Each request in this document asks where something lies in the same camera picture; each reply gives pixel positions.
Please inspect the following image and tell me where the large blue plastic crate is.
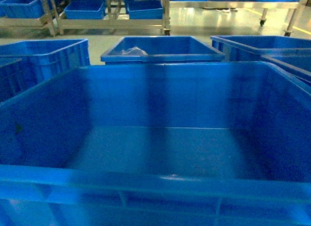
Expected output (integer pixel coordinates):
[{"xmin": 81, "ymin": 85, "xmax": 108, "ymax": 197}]
[{"xmin": 0, "ymin": 62, "xmax": 311, "ymax": 226}]

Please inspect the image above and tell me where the far steel shelf rack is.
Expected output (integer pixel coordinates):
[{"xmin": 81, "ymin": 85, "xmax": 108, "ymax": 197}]
[{"xmin": 0, "ymin": 0, "xmax": 171, "ymax": 36}]

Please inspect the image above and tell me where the blue bin far right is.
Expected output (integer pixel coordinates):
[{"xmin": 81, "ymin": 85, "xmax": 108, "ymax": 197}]
[{"xmin": 123, "ymin": 0, "xmax": 163, "ymax": 19}]

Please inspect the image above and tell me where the blue bin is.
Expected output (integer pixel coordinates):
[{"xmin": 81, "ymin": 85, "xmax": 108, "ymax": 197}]
[
  {"xmin": 64, "ymin": 0, "xmax": 106, "ymax": 19},
  {"xmin": 123, "ymin": 0, "xmax": 163, "ymax": 19},
  {"xmin": 0, "ymin": 0, "xmax": 44, "ymax": 19}
]

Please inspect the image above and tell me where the blue crate at left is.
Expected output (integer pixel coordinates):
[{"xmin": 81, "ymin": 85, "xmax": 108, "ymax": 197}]
[{"xmin": 0, "ymin": 39, "xmax": 90, "ymax": 102}]

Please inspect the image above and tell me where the crumpled clear plastic bag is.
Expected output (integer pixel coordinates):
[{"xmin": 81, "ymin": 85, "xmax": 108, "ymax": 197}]
[{"xmin": 121, "ymin": 46, "xmax": 148, "ymax": 56}]

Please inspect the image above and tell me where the blue bin far middle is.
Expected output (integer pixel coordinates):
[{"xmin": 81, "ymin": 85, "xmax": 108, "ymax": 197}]
[{"xmin": 64, "ymin": 0, "xmax": 106, "ymax": 19}]

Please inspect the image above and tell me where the blue crate at right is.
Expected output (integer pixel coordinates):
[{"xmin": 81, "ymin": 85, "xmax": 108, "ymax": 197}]
[{"xmin": 210, "ymin": 35, "xmax": 311, "ymax": 85}]

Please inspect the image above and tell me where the steel cart with casters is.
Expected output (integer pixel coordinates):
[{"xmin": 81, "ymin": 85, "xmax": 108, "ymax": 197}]
[{"xmin": 164, "ymin": 0, "xmax": 307, "ymax": 37}]

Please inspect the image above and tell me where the blue crate with plastic bag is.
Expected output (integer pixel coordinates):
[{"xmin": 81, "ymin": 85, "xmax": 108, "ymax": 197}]
[{"xmin": 101, "ymin": 36, "xmax": 225, "ymax": 65}]

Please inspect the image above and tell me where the blue bin far left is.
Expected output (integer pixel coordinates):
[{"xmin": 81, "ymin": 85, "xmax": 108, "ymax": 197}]
[{"xmin": 0, "ymin": 0, "xmax": 44, "ymax": 19}]

